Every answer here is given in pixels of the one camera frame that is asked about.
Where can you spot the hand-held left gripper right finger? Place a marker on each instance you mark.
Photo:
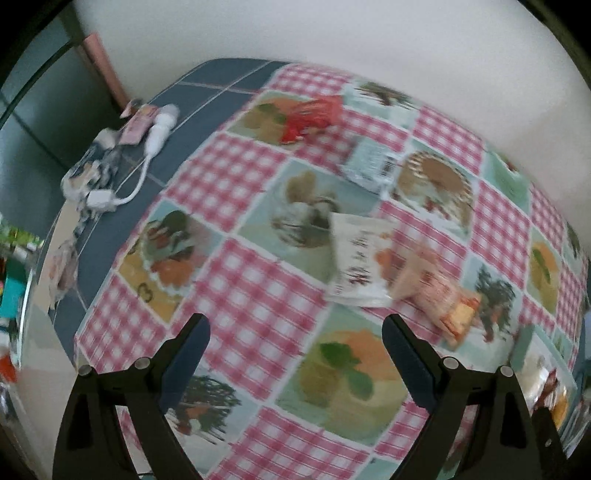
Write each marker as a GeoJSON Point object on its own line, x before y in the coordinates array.
{"type": "Point", "coordinates": [411, 364]}

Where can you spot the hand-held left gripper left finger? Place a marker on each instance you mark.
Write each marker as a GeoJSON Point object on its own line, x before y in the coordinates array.
{"type": "Point", "coordinates": [187, 355]}

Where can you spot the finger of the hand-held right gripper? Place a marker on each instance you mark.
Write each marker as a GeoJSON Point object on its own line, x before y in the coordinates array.
{"type": "Point", "coordinates": [549, 443]}

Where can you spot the teal box with window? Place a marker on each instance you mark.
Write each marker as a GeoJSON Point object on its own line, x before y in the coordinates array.
{"type": "Point", "coordinates": [542, 369]}

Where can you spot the peach snack packet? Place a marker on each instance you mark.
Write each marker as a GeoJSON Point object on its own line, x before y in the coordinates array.
{"type": "Point", "coordinates": [427, 281]}

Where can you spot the white snack packet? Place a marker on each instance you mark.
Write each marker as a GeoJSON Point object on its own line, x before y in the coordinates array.
{"type": "Point", "coordinates": [358, 258]}

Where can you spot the orange striped snack packet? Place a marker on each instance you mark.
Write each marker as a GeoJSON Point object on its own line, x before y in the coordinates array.
{"type": "Point", "coordinates": [459, 321]}

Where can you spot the pink checkered printed tablecloth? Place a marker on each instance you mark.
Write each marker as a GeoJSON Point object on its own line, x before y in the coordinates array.
{"type": "Point", "coordinates": [258, 295]}

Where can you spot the silver-green snack packet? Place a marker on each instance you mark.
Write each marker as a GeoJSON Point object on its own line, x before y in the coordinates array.
{"type": "Point", "coordinates": [371, 164]}

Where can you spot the dark patterned cloth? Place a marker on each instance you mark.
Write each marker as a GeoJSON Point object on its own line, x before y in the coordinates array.
{"type": "Point", "coordinates": [92, 166]}

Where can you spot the pink card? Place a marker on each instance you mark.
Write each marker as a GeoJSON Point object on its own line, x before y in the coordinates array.
{"type": "Point", "coordinates": [138, 124]}

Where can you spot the red snack packet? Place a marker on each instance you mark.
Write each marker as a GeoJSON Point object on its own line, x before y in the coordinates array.
{"type": "Point", "coordinates": [300, 131]}

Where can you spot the blue grid cloth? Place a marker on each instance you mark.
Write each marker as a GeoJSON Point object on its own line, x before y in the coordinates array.
{"type": "Point", "coordinates": [203, 92]}

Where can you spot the orange-red snack packet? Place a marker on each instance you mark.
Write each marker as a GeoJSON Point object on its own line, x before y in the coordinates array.
{"type": "Point", "coordinates": [323, 110]}

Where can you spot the dark teal cabinet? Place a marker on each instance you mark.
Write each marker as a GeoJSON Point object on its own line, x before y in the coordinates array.
{"type": "Point", "coordinates": [46, 115]}

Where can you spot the brown wooden post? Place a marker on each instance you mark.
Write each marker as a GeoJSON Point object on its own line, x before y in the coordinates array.
{"type": "Point", "coordinates": [108, 69]}

